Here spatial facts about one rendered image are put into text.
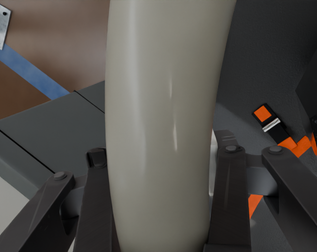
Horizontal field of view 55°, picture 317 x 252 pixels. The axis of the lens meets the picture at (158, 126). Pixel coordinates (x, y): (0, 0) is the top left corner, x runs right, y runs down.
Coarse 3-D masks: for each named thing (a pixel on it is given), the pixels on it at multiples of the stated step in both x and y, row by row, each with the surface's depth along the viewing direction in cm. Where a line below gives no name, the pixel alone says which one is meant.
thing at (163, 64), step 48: (144, 0) 6; (192, 0) 6; (144, 48) 6; (192, 48) 6; (144, 96) 7; (192, 96) 7; (144, 144) 7; (192, 144) 7; (144, 192) 8; (192, 192) 8; (144, 240) 8; (192, 240) 8
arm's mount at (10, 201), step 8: (0, 184) 61; (8, 184) 62; (0, 192) 59; (8, 192) 60; (16, 192) 61; (0, 200) 58; (8, 200) 59; (16, 200) 60; (24, 200) 61; (0, 208) 57; (8, 208) 58; (16, 208) 58; (0, 216) 55; (8, 216) 56; (0, 224) 54; (8, 224) 55; (0, 232) 53; (72, 248) 58
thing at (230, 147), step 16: (224, 160) 13; (240, 160) 13; (224, 176) 12; (240, 176) 12; (224, 192) 11; (240, 192) 11; (224, 208) 10; (240, 208) 10; (224, 224) 9; (240, 224) 9; (208, 240) 9; (224, 240) 9; (240, 240) 9
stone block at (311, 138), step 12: (312, 60) 90; (312, 72) 82; (300, 84) 86; (312, 84) 75; (300, 96) 79; (312, 96) 69; (300, 108) 82; (312, 108) 64; (312, 120) 62; (312, 132) 63; (312, 144) 71
